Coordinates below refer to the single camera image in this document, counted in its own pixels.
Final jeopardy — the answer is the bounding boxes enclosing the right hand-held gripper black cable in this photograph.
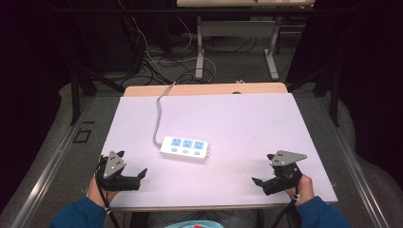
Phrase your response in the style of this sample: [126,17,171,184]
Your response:
[270,185,301,228]

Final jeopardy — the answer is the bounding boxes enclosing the dark curtain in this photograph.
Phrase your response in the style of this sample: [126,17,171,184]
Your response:
[0,0,80,213]
[284,0,403,191]

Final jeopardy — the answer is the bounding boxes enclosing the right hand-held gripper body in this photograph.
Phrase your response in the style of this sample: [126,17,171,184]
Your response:
[261,150,308,197]

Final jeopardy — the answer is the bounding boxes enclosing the white power strip blue sockets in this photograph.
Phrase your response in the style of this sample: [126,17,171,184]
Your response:
[160,136,211,162]

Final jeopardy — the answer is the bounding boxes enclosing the white board table cover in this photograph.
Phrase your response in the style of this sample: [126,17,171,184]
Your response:
[100,92,338,211]

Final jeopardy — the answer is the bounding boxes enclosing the person's right hand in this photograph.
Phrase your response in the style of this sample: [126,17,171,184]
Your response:
[284,174,316,207]

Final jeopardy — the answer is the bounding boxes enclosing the wooden table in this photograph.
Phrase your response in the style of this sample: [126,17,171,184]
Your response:
[123,82,289,98]

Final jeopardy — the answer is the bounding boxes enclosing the aluminium floor rail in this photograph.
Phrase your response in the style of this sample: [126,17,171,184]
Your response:
[316,94,392,228]
[10,95,97,228]

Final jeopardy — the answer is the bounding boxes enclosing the grey power strip cable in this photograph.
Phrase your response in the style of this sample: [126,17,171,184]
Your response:
[152,81,177,148]

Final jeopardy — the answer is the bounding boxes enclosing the hand-held gripper black cable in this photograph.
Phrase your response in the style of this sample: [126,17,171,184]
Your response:
[270,185,301,228]
[96,164,122,228]

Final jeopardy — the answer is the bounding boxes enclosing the white floor cable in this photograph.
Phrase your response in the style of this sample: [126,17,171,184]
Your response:
[148,15,218,84]

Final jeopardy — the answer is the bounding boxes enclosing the teal cloth with red patch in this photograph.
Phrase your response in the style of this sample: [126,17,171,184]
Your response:
[164,219,224,228]

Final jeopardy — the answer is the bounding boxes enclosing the person's left hand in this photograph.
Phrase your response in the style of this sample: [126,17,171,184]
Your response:
[87,175,119,209]

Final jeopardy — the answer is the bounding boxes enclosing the black floor socket frame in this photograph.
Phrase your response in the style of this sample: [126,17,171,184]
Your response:
[73,128,93,144]

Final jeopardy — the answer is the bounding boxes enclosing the black metal stand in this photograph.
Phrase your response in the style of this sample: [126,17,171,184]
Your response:
[69,61,126,126]
[286,61,342,127]

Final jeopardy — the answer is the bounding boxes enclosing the left hand-held gripper black cable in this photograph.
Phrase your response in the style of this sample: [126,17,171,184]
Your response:
[96,164,122,228]

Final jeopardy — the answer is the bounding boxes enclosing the white desk with metal legs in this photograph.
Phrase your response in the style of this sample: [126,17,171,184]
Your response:
[176,0,317,82]

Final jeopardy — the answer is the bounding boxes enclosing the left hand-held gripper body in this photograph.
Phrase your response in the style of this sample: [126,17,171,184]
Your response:
[95,150,142,192]

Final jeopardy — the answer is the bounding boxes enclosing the bundle of black floor cables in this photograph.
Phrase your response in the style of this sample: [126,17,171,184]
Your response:
[117,0,198,86]

